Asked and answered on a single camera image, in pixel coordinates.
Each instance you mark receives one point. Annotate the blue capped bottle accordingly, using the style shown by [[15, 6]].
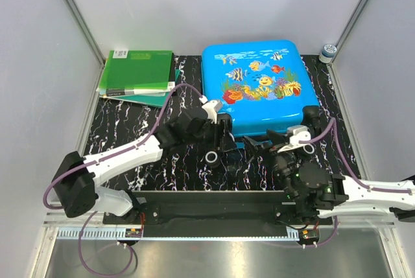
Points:
[[327, 53]]

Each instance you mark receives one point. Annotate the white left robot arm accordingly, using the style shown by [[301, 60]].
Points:
[[79, 181]]

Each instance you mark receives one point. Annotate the aluminium frame rail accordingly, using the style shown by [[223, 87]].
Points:
[[85, 31]]

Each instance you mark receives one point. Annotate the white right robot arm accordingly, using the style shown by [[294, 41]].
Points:
[[365, 198]]

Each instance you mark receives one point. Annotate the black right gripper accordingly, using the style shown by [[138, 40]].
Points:
[[277, 140]]

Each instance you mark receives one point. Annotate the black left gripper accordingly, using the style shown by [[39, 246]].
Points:
[[224, 142]]

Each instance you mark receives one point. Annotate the blue suitcase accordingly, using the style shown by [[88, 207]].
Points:
[[263, 85]]

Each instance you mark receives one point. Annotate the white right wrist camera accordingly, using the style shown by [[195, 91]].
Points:
[[299, 136]]

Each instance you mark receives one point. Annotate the green plastic folder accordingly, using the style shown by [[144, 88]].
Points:
[[130, 69]]

